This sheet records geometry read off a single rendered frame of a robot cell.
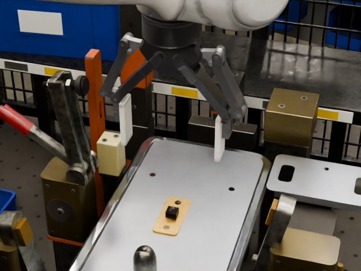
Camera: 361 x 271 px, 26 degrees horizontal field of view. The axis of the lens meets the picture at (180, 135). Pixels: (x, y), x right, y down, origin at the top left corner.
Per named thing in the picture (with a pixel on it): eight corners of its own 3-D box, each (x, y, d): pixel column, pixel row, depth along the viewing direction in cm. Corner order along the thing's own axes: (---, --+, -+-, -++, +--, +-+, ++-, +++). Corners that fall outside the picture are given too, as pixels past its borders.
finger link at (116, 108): (120, 90, 106) (99, 87, 107) (121, 121, 109) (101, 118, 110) (123, 85, 107) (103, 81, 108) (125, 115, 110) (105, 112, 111)
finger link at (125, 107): (123, 104, 106) (118, 104, 106) (125, 146, 110) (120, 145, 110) (131, 93, 109) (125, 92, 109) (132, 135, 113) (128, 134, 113)
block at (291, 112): (294, 276, 149) (312, 118, 128) (253, 268, 150) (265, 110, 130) (301, 249, 155) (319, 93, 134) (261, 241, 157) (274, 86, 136)
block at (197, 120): (246, 261, 152) (254, 133, 135) (186, 249, 155) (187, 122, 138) (249, 250, 154) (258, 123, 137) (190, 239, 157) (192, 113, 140)
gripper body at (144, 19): (129, 16, 96) (131, 81, 101) (195, 26, 94) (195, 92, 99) (148, -8, 102) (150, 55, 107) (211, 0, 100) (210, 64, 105)
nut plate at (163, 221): (176, 236, 113) (176, 230, 113) (151, 232, 114) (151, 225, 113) (192, 201, 120) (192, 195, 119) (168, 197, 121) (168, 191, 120)
